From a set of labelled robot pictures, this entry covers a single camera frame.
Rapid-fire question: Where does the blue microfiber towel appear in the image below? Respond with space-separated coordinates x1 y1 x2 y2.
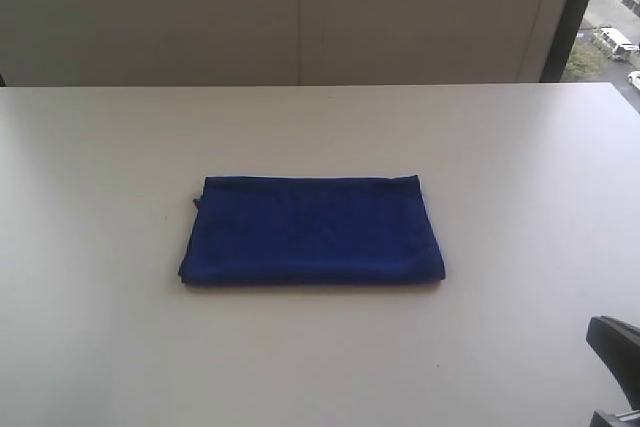
179 176 446 287

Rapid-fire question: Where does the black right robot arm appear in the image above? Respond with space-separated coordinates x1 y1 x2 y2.
586 316 639 426

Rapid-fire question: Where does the white van outside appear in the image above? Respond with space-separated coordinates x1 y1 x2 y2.
595 27 639 61

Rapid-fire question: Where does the white car outside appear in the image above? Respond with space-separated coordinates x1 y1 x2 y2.
627 71 640 91

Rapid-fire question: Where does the black window frame post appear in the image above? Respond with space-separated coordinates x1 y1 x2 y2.
540 0 589 83

